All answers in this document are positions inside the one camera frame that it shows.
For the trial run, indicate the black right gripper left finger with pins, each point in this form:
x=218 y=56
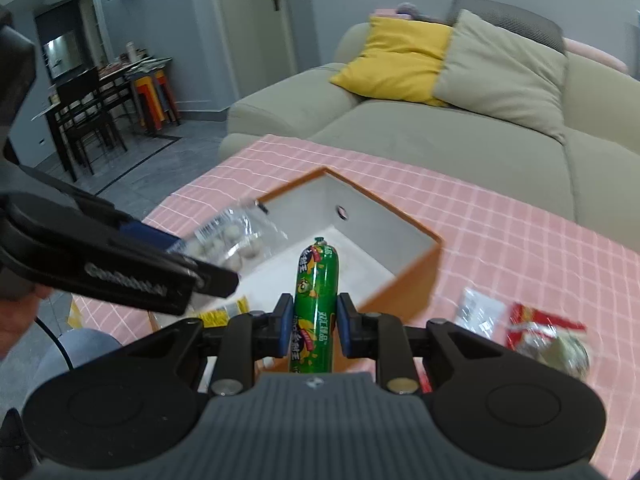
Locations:
x=246 y=339

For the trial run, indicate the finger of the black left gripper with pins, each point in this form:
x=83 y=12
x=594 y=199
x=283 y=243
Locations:
x=141 y=237

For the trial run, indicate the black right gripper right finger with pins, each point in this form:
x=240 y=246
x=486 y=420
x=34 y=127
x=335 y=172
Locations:
x=382 y=339

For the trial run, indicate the yellow snack packet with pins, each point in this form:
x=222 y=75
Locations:
x=220 y=316

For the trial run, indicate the green sausage stick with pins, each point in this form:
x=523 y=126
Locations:
x=318 y=268

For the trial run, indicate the clear candy bag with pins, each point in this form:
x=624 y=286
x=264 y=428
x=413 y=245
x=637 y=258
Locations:
x=239 y=238

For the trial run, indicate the silver green snack bag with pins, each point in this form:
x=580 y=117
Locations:
x=568 y=355

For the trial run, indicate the person's left hand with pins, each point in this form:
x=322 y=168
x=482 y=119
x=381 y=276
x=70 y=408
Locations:
x=16 y=316

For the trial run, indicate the orange cardboard box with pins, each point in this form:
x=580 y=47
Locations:
x=388 y=261

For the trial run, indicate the white snack bar wrapper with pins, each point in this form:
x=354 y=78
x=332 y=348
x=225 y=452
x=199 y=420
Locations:
x=481 y=315

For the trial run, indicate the dark dining chair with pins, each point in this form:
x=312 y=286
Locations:
x=83 y=113

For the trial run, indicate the stacked colourful stools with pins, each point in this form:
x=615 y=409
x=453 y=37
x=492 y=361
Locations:
x=155 y=100

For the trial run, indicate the dark dining table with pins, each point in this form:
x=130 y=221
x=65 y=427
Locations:
x=120 y=100

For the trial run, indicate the red snack packet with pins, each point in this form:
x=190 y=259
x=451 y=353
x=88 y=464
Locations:
x=530 y=330

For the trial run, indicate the pink checkered tablecloth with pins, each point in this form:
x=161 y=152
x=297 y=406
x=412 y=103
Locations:
x=509 y=250

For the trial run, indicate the white door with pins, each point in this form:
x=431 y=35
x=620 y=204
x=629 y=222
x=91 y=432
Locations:
x=258 y=42

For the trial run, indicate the beige sofa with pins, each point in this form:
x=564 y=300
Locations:
x=590 y=177

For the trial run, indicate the yellow cushion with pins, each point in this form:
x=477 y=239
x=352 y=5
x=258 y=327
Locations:
x=401 y=61

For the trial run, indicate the beige cushion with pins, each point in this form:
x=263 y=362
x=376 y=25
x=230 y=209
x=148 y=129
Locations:
x=491 y=71

